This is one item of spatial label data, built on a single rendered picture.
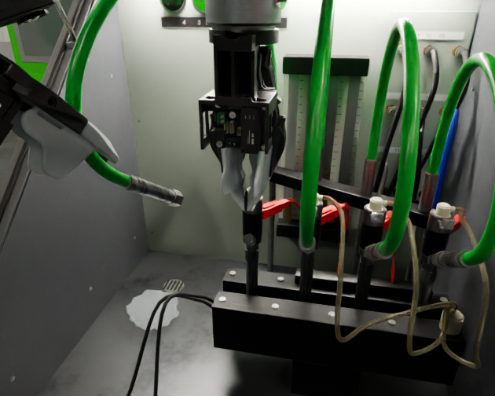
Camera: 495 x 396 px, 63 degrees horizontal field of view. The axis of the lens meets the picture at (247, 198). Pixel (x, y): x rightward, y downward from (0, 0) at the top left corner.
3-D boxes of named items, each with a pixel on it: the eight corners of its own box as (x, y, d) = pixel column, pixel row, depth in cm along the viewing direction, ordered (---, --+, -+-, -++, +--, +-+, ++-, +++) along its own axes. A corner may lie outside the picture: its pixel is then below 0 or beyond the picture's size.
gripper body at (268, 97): (198, 155, 42) (191, 31, 37) (219, 132, 50) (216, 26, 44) (270, 161, 41) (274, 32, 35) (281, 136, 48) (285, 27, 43)
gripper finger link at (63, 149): (92, 201, 39) (-4, 149, 34) (122, 151, 41) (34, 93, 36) (102, 204, 37) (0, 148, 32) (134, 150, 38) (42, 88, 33)
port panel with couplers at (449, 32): (367, 190, 76) (393, 11, 63) (366, 183, 79) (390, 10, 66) (440, 196, 74) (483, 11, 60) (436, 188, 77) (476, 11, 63)
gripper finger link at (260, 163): (238, 227, 47) (237, 152, 43) (247, 205, 52) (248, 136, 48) (264, 230, 46) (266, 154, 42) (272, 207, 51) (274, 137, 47)
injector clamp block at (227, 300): (214, 379, 64) (210, 305, 57) (229, 334, 73) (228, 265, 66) (441, 419, 58) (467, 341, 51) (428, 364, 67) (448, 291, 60)
